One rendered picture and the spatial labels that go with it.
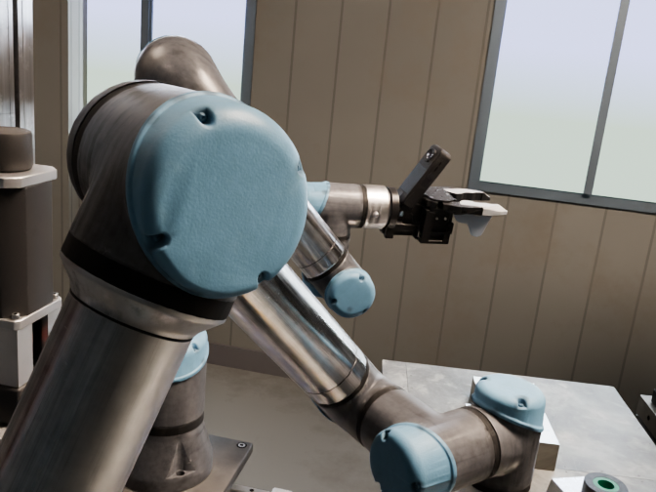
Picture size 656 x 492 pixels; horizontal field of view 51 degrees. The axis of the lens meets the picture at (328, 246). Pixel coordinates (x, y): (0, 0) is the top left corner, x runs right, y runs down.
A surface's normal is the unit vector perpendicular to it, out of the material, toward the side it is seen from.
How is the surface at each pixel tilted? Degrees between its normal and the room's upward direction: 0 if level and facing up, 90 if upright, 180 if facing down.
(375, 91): 90
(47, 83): 90
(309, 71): 90
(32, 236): 90
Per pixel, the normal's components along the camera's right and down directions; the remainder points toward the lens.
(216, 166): 0.61, 0.15
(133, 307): -0.18, 0.69
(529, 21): -0.21, 0.24
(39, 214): 0.97, 0.14
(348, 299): 0.24, 0.28
